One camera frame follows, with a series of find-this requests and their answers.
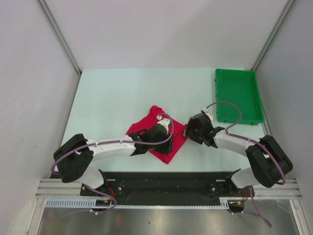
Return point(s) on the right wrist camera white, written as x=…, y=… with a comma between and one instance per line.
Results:
x=207, y=113

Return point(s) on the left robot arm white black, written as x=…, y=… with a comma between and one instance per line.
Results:
x=72, y=161

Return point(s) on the left aluminium corner post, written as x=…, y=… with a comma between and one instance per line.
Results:
x=47, y=13

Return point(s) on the green plastic tray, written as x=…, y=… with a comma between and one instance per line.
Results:
x=238, y=89

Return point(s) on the aluminium frame rail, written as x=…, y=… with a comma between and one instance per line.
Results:
x=54, y=188

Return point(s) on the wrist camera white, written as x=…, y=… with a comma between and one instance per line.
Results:
x=165, y=122
x=207, y=113

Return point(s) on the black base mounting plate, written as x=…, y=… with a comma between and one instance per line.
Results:
x=205, y=184

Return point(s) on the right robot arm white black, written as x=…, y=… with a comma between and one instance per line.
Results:
x=269, y=164

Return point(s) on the aluminium corner post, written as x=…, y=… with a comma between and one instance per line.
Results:
x=47, y=13
x=274, y=32

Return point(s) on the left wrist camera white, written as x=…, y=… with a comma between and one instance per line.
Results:
x=165, y=122

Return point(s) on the right aluminium corner post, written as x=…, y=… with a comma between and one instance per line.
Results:
x=274, y=32

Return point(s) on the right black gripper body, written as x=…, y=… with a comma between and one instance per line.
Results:
x=194, y=134

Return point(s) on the red t-shirt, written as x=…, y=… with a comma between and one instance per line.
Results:
x=148, y=121

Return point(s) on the slotted cable duct grey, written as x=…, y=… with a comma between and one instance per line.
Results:
x=220, y=204

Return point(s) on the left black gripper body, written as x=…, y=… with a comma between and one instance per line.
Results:
x=163, y=148

